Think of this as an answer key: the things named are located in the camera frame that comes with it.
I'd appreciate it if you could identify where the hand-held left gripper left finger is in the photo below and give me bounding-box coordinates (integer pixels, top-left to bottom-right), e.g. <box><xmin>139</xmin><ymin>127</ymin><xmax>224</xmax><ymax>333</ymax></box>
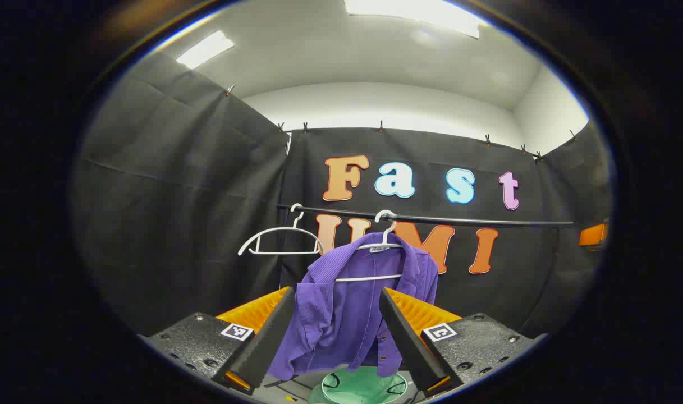
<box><xmin>138</xmin><ymin>286</ymin><xmax>296</xmax><ymax>395</ymax></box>

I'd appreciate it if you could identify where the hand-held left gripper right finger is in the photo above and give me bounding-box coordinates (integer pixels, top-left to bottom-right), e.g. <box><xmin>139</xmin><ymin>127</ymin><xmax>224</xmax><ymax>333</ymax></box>
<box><xmin>378</xmin><ymin>287</ymin><xmax>548</xmax><ymax>396</ymax></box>

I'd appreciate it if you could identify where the green laundry hamper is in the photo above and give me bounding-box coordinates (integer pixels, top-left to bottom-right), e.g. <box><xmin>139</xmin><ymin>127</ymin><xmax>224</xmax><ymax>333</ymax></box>
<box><xmin>308</xmin><ymin>365</ymin><xmax>418</xmax><ymax>404</ymax></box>

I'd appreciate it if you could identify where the purple ribbed shirt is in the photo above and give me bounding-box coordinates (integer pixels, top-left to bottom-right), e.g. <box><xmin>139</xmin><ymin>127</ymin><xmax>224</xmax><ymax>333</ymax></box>
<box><xmin>267</xmin><ymin>232</ymin><xmax>440</xmax><ymax>381</ymax></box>

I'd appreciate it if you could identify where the white hanger with trouser bar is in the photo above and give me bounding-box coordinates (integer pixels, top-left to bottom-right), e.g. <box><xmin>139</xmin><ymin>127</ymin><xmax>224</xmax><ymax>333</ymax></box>
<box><xmin>334</xmin><ymin>209</ymin><xmax>405</xmax><ymax>283</ymax></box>
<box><xmin>238</xmin><ymin>203</ymin><xmax>325</xmax><ymax>257</ymax></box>

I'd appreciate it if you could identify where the black clothes rack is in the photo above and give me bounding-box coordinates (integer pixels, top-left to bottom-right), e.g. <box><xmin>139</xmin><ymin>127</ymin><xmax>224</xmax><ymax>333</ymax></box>
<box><xmin>277</xmin><ymin>203</ymin><xmax>575</xmax><ymax>337</ymax></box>

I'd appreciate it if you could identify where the black backdrop cloth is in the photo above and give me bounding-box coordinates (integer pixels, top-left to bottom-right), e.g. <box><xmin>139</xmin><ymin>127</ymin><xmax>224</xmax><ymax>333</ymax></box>
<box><xmin>72</xmin><ymin>50</ymin><xmax>614</xmax><ymax>337</ymax></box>

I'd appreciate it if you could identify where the row of black cloth clips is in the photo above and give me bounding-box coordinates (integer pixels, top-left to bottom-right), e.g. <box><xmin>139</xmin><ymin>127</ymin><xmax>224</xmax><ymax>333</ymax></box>
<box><xmin>225</xmin><ymin>84</ymin><xmax>579</xmax><ymax>162</ymax></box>

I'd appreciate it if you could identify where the small rectangular ceiling light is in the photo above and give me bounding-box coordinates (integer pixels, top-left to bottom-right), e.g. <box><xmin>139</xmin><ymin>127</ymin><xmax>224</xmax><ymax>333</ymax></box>
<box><xmin>176</xmin><ymin>30</ymin><xmax>235</xmax><ymax>70</ymax></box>

